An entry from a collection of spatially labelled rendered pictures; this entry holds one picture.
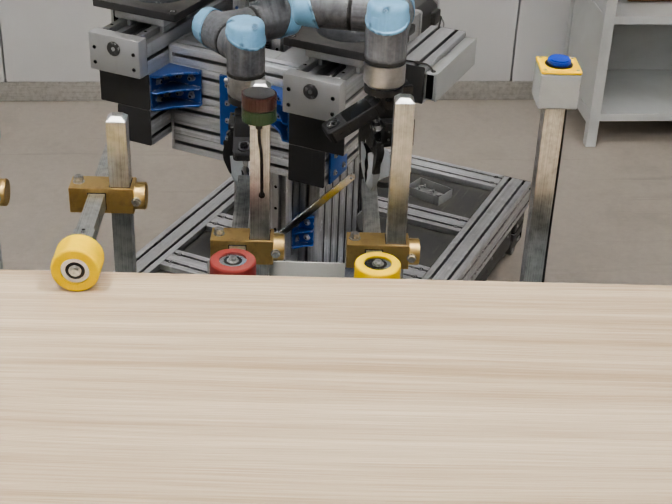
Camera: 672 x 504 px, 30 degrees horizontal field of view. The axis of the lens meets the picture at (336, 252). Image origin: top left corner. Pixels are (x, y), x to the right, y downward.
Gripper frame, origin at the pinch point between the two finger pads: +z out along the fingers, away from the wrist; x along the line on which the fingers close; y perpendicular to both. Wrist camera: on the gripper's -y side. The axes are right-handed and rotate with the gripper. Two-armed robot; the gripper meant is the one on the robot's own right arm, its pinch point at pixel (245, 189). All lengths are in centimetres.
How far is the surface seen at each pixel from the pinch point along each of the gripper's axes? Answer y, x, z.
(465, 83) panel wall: 241, -75, 77
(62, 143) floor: 191, 78, 84
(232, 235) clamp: -27.2, 0.9, -4.7
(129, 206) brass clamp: -29.1, 19.2, -11.2
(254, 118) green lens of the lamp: -34.1, -3.4, -31.5
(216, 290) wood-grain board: -51, 2, -8
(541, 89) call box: -30, -52, -36
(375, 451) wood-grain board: -92, -23, -8
